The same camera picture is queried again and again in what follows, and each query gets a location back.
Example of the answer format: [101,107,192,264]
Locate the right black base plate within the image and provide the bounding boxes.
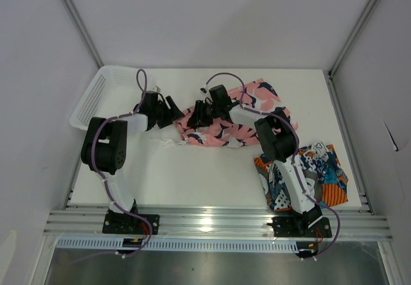
[266,216,332,238]

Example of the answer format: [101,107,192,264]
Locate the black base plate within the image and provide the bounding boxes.
[266,216,332,238]
[102,211,160,235]

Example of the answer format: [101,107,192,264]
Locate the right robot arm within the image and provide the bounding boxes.
[188,85,322,236]

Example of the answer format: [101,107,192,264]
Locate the aluminium frame post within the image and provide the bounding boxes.
[61,0,103,68]
[327,0,399,80]

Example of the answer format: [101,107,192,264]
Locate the pink star patterned shorts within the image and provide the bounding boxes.
[174,79,298,148]

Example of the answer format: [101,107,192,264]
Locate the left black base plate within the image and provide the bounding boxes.
[102,211,160,235]

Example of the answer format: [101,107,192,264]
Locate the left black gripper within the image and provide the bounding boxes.
[153,96,184,129]

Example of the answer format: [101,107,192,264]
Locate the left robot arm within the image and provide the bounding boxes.
[80,91,184,234]

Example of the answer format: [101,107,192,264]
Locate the white plastic basket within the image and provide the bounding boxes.
[69,65,157,130]

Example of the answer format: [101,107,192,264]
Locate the blue orange patterned shorts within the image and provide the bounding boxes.
[254,142,348,211]

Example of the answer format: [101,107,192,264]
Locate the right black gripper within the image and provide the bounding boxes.
[188,100,221,128]

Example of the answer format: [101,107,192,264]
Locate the white slotted cable duct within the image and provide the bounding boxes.
[56,236,299,254]

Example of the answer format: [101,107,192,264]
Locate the left aluminium frame post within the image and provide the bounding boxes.
[61,0,103,68]

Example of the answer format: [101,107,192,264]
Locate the aluminium mounting rail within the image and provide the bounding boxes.
[43,207,393,241]

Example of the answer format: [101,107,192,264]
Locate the right aluminium frame post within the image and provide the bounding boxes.
[327,0,399,80]

